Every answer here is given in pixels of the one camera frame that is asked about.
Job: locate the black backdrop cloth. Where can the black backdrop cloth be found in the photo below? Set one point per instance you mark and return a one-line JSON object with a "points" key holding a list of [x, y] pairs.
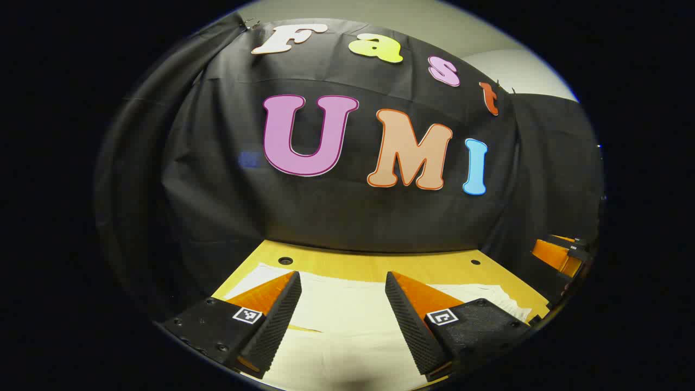
{"points": [[326, 217]]}

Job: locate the metal backdrop clip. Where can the metal backdrop clip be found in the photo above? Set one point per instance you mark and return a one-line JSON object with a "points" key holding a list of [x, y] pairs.
{"points": [[251, 23]]}

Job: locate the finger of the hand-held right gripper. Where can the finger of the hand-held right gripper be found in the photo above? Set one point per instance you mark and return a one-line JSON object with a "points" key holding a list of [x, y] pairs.
{"points": [[554, 255]]}

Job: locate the white jeans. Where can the white jeans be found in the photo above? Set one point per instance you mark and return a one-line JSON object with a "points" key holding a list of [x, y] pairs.
{"points": [[342, 309]]}

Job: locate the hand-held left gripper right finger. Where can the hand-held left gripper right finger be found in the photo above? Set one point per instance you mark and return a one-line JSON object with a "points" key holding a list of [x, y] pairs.
{"points": [[412, 326]]}

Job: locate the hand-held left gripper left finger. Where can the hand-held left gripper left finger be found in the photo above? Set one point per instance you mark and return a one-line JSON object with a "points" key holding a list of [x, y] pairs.
{"points": [[279, 320]]}

